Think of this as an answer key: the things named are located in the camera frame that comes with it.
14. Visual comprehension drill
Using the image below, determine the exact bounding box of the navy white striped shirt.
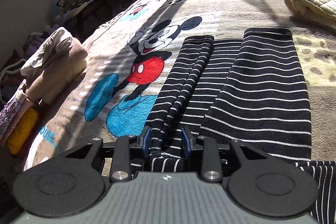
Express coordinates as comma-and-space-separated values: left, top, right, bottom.
143, 27, 335, 223

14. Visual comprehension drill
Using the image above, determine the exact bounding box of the stack of folded clothes left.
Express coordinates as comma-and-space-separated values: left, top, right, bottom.
1, 27, 88, 155

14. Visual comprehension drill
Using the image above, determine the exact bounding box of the Mickey Mouse fleece blanket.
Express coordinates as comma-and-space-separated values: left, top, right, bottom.
24, 0, 335, 172

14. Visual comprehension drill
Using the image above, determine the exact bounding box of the folded cream quilted blanket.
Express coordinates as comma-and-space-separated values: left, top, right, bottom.
284, 0, 335, 32

